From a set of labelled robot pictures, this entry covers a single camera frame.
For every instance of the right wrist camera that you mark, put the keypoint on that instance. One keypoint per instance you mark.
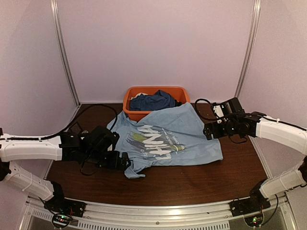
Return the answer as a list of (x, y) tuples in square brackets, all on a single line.
[(218, 110)]

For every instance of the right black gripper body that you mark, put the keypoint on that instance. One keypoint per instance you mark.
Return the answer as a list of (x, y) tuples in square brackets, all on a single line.
[(217, 133)]

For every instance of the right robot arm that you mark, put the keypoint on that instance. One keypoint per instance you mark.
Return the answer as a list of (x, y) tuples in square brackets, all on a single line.
[(231, 119)]

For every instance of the aluminium corner post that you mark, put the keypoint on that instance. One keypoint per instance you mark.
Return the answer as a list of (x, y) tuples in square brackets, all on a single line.
[(255, 20), (62, 50)]

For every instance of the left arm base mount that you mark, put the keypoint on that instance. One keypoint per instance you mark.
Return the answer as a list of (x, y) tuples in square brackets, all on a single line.
[(71, 208)]

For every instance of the black open brooch case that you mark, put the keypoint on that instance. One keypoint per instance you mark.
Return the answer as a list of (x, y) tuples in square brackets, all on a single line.
[(76, 128)]

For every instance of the left aluminium corner post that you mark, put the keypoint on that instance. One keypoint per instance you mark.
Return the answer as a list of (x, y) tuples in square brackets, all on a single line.
[(62, 50)]

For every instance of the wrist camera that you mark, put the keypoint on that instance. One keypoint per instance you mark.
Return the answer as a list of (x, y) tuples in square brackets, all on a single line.
[(103, 140), (218, 110)]

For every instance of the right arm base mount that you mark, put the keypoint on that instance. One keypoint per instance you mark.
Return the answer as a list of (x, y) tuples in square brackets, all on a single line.
[(245, 206)]

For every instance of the aluminium front rail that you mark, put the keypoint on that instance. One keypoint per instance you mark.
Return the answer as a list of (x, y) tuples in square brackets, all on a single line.
[(211, 216)]

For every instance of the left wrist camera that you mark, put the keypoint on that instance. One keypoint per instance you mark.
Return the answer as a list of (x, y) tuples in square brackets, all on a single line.
[(103, 140)]

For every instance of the light blue printed t-shirt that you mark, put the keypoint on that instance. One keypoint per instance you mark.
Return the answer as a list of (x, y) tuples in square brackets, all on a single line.
[(168, 137)]

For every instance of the dark blue garment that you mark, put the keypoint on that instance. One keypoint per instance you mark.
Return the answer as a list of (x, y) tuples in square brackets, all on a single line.
[(160, 100)]

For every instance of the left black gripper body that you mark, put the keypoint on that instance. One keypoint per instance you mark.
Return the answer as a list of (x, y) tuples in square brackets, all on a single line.
[(107, 163)]

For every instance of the orange plastic basin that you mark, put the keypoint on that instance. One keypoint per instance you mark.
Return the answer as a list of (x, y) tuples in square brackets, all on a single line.
[(178, 93)]

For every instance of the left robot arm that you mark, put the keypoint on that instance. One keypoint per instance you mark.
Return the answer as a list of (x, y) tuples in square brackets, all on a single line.
[(65, 146)]

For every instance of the right aluminium corner post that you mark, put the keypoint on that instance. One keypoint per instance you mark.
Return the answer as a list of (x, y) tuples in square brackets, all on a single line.
[(255, 20)]

